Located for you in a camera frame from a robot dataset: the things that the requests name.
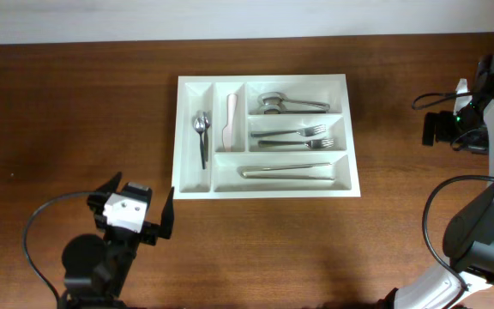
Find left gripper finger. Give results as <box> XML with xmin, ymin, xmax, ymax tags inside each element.
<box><xmin>158</xmin><ymin>187</ymin><xmax>175</xmax><ymax>239</ymax></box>
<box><xmin>95</xmin><ymin>172</ymin><xmax>123</xmax><ymax>194</ymax></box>

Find white plastic cutlery tray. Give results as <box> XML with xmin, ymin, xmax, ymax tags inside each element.
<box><xmin>172</xmin><ymin>74</ymin><xmax>361</xmax><ymax>200</ymax></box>

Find metal tongs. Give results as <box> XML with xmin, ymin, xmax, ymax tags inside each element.
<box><xmin>238</xmin><ymin>162</ymin><xmax>335</xmax><ymax>181</ymax></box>

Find small metal spoon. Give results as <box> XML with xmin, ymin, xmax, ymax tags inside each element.
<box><xmin>202</xmin><ymin>112</ymin><xmax>211</xmax><ymax>163</ymax></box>
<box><xmin>193</xmin><ymin>117</ymin><xmax>206</xmax><ymax>170</ymax></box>

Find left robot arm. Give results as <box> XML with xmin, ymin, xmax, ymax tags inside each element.
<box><xmin>57</xmin><ymin>173</ymin><xmax>174</xmax><ymax>308</ymax></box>

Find pink plastic knife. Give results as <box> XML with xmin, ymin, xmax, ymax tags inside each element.
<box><xmin>222</xmin><ymin>94</ymin><xmax>238</xmax><ymax>152</ymax></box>

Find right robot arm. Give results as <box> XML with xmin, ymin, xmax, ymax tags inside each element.
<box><xmin>376</xmin><ymin>53</ymin><xmax>494</xmax><ymax>308</ymax></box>

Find metal fork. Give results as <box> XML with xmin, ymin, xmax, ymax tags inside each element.
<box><xmin>258</xmin><ymin>139</ymin><xmax>334</xmax><ymax>149</ymax></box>
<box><xmin>250</xmin><ymin>124</ymin><xmax>327</xmax><ymax>138</ymax></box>

